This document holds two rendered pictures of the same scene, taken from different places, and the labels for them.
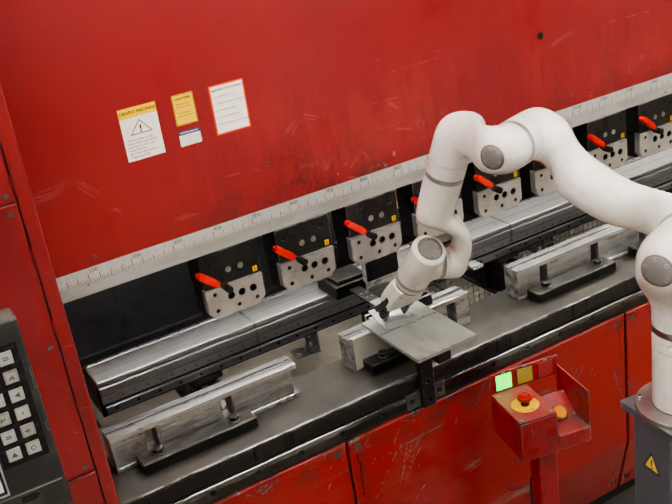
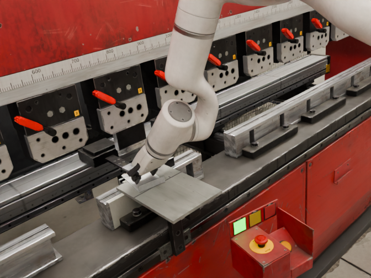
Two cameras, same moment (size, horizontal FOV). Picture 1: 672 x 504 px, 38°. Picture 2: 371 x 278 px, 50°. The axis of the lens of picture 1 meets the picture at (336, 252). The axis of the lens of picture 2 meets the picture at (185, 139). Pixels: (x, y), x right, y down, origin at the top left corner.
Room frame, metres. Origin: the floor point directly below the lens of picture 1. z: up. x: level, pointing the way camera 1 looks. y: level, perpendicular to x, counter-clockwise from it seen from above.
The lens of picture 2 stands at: (1.22, -0.04, 1.59)
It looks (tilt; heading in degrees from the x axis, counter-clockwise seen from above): 24 degrees down; 348
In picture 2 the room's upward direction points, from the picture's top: 7 degrees counter-clockwise
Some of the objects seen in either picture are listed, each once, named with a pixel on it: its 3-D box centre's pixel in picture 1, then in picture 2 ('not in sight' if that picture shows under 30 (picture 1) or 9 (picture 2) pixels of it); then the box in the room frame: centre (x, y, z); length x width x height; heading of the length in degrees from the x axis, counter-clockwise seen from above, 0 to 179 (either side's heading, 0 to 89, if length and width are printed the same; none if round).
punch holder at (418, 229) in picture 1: (429, 201); (169, 78); (2.39, -0.27, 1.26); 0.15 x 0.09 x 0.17; 117
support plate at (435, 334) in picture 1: (417, 330); (167, 190); (2.19, -0.18, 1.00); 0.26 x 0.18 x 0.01; 27
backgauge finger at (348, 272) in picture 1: (357, 288); (111, 156); (2.45, -0.05, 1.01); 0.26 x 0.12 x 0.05; 27
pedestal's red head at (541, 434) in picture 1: (540, 407); (271, 245); (2.12, -0.46, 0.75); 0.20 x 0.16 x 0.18; 105
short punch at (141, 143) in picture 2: (380, 266); (130, 135); (2.32, -0.11, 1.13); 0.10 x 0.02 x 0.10; 117
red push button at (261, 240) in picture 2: (524, 400); (261, 242); (2.10, -0.42, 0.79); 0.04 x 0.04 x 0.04
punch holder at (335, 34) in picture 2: not in sight; (335, 19); (2.85, -1.16, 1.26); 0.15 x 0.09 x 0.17; 117
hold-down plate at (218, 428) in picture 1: (198, 441); not in sight; (1.99, 0.40, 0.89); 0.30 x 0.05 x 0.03; 117
